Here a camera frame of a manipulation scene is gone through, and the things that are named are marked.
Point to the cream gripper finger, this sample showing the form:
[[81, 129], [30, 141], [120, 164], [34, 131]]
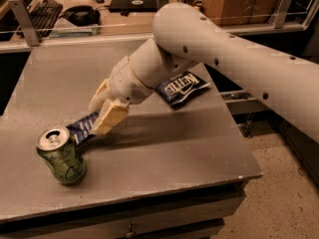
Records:
[[101, 99], [110, 115]]

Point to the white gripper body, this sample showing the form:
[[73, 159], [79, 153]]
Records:
[[126, 81]]

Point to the blue rxbar blueberry bar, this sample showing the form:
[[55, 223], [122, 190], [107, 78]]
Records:
[[81, 128]]

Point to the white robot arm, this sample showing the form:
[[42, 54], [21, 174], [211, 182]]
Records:
[[184, 37]]

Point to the green soda can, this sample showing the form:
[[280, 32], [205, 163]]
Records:
[[58, 148]]

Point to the blue kettle chips bag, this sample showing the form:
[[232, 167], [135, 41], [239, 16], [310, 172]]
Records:
[[177, 89]]

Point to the black headphones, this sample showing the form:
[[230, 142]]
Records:
[[82, 15]]

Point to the black laptop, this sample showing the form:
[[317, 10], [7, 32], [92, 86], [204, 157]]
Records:
[[133, 5]]

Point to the black keyboard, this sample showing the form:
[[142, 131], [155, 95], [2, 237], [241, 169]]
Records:
[[45, 15]]

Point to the grey metal shelf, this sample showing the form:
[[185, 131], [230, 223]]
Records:
[[241, 102]]

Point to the wooden cabinet box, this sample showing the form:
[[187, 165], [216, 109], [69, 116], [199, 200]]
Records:
[[238, 12]]

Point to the left metal bracket post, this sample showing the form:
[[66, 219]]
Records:
[[24, 19]]

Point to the drawer with metal handle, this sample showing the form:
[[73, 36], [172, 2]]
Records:
[[196, 214]]

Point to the right metal bracket post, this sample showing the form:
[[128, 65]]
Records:
[[278, 18]]

